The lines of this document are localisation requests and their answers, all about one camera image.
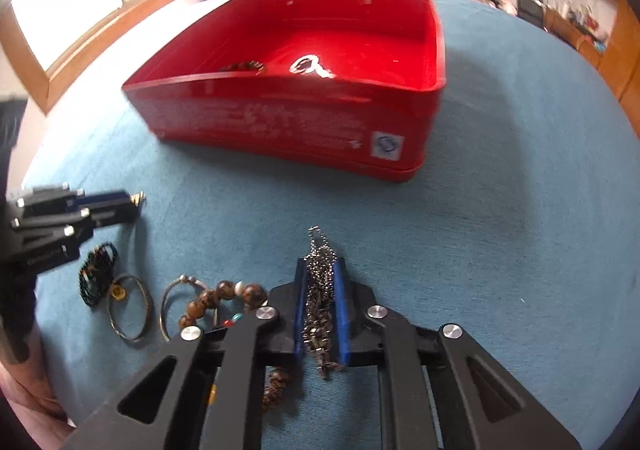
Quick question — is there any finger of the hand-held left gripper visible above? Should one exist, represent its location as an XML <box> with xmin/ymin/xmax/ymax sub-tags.
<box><xmin>9</xmin><ymin>206</ymin><xmax>139</xmax><ymax>257</ymax></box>
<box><xmin>7</xmin><ymin>184</ymin><xmax>146</xmax><ymax>219</ymax></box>

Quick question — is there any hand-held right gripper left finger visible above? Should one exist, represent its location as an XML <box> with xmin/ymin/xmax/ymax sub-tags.
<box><xmin>59</xmin><ymin>257</ymin><xmax>308</xmax><ymax>450</ymax></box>

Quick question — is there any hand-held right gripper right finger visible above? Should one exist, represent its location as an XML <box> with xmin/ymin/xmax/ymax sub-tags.
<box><xmin>333</xmin><ymin>260</ymin><xmax>583</xmax><ymax>450</ymax></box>

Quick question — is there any silver chain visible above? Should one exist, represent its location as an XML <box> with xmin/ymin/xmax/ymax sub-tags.
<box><xmin>302</xmin><ymin>226</ymin><xmax>347</xmax><ymax>381</ymax></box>

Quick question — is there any black beaded necklace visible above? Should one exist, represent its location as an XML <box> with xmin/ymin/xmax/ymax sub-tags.
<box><xmin>77</xmin><ymin>242</ymin><xmax>126</xmax><ymax>309</ymax></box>

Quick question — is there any wooden bead bracelet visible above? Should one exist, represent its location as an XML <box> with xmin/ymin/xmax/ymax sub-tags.
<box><xmin>178</xmin><ymin>281</ymin><xmax>292</xmax><ymax>413</ymax></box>

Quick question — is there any silver bangle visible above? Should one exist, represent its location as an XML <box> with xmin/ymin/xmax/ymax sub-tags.
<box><xmin>159</xmin><ymin>275</ymin><xmax>221</xmax><ymax>342</ymax></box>
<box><xmin>288</xmin><ymin>54</ymin><xmax>335</xmax><ymax>81</ymax></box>
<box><xmin>107</xmin><ymin>274</ymin><xmax>154</xmax><ymax>342</ymax></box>

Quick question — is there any red plastic tray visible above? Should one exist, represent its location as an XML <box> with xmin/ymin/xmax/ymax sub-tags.
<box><xmin>121</xmin><ymin>0</ymin><xmax>447</xmax><ymax>182</ymax></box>

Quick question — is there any dark bead bracelet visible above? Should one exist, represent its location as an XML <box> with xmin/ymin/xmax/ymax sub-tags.
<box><xmin>218</xmin><ymin>59</ymin><xmax>266</xmax><ymax>76</ymax></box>

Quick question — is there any person's pink clothing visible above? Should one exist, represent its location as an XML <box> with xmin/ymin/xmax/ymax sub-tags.
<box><xmin>0</xmin><ymin>360</ymin><xmax>71</xmax><ymax>450</ymax></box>

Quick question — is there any blue blanket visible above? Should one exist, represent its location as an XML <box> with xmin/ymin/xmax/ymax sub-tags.
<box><xmin>20</xmin><ymin>0</ymin><xmax>640</xmax><ymax>450</ymax></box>

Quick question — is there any wooden desk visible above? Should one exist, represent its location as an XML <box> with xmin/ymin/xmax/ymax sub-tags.
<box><xmin>544</xmin><ymin>4</ymin><xmax>622</xmax><ymax>83</ymax></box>

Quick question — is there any wooden wardrobe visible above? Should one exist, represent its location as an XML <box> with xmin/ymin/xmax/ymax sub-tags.
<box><xmin>598</xmin><ymin>0</ymin><xmax>640</xmax><ymax>136</ymax></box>

